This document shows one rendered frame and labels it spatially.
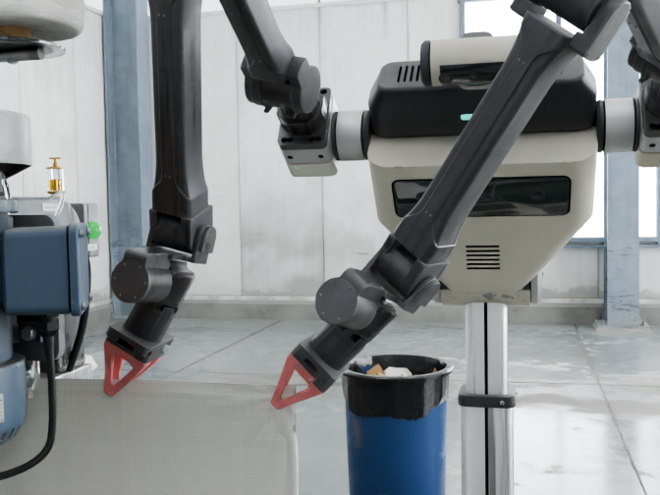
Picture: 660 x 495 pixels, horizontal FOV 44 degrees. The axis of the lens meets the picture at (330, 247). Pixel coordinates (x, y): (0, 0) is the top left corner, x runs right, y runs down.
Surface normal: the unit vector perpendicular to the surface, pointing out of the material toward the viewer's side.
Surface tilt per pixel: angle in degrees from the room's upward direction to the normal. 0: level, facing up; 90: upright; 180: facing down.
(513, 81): 91
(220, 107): 90
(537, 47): 91
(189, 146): 105
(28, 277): 90
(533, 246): 130
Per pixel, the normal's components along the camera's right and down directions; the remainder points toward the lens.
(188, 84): 0.89, 0.25
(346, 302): -0.44, -0.22
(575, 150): -0.16, -0.73
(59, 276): 0.18, 0.05
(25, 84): 0.97, 0.00
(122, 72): -0.23, 0.06
